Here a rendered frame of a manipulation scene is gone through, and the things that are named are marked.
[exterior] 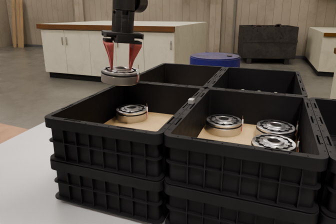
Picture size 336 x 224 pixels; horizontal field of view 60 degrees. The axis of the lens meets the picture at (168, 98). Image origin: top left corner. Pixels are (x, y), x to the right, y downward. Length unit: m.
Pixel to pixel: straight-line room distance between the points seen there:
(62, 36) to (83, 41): 0.42
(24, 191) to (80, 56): 4.41
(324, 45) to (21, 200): 5.72
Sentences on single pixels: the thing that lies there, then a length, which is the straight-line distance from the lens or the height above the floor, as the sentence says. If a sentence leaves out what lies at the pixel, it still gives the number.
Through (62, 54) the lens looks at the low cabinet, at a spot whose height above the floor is 0.45.
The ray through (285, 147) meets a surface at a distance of 0.74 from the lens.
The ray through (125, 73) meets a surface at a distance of 0.76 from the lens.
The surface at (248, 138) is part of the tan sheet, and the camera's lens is 0.84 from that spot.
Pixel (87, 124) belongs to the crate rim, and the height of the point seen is 0.93.
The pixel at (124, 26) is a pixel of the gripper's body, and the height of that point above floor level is 1.13.
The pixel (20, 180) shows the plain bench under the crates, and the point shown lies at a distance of 0.96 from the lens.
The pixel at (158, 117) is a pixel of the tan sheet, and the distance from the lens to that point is 0.96.
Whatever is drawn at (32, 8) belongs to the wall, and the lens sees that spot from 11.08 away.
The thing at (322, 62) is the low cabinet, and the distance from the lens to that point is 6.14.
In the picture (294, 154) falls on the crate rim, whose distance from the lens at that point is 0.55.
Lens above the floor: 1.16
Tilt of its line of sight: 17 degrees down
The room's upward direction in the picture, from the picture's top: straight up
